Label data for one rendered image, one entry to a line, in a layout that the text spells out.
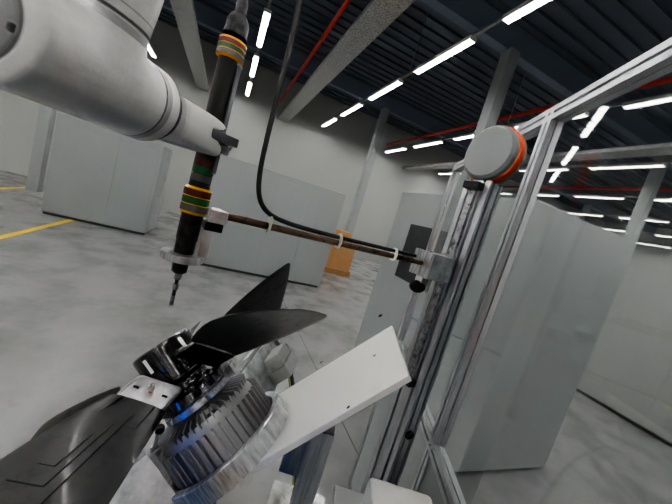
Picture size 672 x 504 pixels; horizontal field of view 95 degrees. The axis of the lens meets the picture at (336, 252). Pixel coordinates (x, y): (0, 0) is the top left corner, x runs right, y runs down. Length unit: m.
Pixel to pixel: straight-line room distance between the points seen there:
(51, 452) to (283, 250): 5.74
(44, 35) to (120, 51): 0.06
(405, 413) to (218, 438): 0.58
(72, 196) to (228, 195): 3.29
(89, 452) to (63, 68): 0.48
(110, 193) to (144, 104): 7.50
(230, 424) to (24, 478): 0.28
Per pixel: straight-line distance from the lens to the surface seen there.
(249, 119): 12.88
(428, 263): 0.85
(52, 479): 0.60
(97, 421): 0.66
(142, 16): 0.36
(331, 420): 0.63
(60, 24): 0.32
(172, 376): 0.72
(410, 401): 1.05
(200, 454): 0.72
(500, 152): 0.97
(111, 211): 7.89
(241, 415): 0.72
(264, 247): 6.14
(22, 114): 14.00
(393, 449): 1.13
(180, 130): 0.43
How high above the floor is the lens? 1.59
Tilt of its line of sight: 7 degrees down
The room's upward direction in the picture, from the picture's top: 17 degrees clockwise
